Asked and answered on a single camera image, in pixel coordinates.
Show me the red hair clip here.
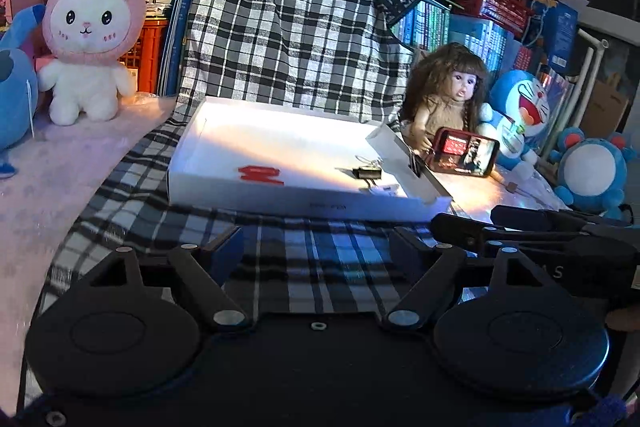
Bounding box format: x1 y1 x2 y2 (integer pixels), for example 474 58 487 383
238 165 284 185

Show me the red case smartphone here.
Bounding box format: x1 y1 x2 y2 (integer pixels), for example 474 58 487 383
425 128 500 178

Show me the black binder clip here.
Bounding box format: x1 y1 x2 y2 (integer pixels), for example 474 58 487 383
352 161 383 181

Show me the Doraemon plush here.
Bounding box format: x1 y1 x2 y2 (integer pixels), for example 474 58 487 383
475 69 550 180

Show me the row of blue books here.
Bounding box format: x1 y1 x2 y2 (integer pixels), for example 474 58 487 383
392 0 512 74

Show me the red plastic crate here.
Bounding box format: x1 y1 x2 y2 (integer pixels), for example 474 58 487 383
119 17 168 93

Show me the blue gift box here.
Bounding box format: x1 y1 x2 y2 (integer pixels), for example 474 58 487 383
522 0 578 74

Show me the white cardboard box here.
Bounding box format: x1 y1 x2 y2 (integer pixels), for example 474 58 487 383
167 96 451 223

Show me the blue round mouse plush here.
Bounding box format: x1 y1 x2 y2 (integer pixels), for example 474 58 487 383
549 128 637 219

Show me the brown haired doll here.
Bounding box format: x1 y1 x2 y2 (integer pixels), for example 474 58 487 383
398 42 487 153

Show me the red basket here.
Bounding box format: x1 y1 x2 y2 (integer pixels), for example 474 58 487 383
448 0 532 37

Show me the black white plaid cloth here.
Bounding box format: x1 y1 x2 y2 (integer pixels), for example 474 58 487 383
38 0 449 317

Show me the pink white bunny plush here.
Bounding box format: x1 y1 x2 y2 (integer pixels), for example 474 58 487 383
38 0 145 126

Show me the blue plush toy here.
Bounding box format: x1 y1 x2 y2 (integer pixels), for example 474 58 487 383
0 4 46 179

